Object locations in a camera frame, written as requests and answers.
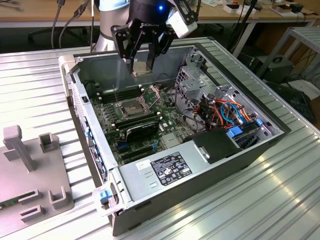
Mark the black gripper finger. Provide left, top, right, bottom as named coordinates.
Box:
left=147, top=29, right=176, bottom=71
left=110, top=23, right=145, bottom=75

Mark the silver CPU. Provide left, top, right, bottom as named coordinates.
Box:
left=131, top=59, right=154, bottom=77

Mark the black RAM slot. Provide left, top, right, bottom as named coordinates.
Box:
left=101, top=91, right=146, bottom=104
left=113, top=111, right=161, bottom=126
left=117, top=117, right=163, bottom=131
left=114, top=113, right=162, bottom=128
left=99, top=89, right=145, bottom=101
left=98, top=87, right=143, bottom=99
left=116, top=115, right=162, bottom=129
left=96, top=84, right=142, bottom=97

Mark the CPU socket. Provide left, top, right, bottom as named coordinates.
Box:
left=116, top=98, right=148, bottom=118

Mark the black expansion slot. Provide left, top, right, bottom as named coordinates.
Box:
left=119, top=145, right=153, bottom=159
left=122, top=149, right=155, bottom=164

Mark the open PC case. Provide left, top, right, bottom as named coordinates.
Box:
left=58, top=42, right=292, bottom=237

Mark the grey metal drive cage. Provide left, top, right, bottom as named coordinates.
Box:
left=174, top=66, right=218, bottom=118

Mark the metal socket cover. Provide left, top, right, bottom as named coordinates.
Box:
left=141, top=84, right=163, bottom=110

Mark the green motherboard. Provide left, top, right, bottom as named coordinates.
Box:
left=86, top=82, right=191, bottom=167

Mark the white red box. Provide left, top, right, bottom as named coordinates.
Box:
left=223, top=2, right=256, bottom=15

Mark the black stand pole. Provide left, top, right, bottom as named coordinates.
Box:
left=231, top=0, right=259, bottom=59

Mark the wooden desk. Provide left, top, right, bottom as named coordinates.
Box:
left=197, top=0, right=317, bottom=28
left=0, top=0, right=101, bottom=29

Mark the black graphics card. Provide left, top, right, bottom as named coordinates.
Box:
left=124, top=121, right=160, bottom=145

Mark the silver chipset heatsink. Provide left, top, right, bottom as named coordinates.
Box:
left=162, top=133, right=183, bottom=148

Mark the black plastic drive cover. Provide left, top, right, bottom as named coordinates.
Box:
left=183, top=127, right=243, bottom=165

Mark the blue disk carrier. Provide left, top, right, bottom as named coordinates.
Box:
left=226, top=123, right=263, bottom=151

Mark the black box device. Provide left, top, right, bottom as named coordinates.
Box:
left=264, top=56, right=295, bottom=84

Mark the brown cardboard box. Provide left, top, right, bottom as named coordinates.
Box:
left=271, top=4, right=291, bottom=15

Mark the grey power supply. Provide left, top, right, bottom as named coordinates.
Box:
left=118, top=139, right=210, bottom=203

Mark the black power adapter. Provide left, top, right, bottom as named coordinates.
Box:
left=291, top=2, right=305, bottom=14

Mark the blue case latch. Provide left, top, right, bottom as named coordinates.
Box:
left=99, top=190, right=111, bottom=203

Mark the grey parts rack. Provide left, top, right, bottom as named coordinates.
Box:
left=0, top=124, right=76, bottom=238

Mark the green RAM stick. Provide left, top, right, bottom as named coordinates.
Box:
left=0, top=191, right=36, bottom=210

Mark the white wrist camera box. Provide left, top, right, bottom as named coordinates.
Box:
left=166, top=0, right=199, bottom=39

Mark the grey hanging cable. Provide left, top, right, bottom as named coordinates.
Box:
left=89, top=0, right=95, bottom=53
left=59, top=0, right=90, bottom=49
left=50, top=0, right=66, bottom=50

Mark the orange wire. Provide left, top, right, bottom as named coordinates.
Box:
left=213, top=98, right=256, bottom=124

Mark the blue wire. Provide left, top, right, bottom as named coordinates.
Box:
left=219, top=100, right=245, bottom=126

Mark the grey metal shelf frame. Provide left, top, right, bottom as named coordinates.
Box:
left=254, top=26, right=320, bottom=78

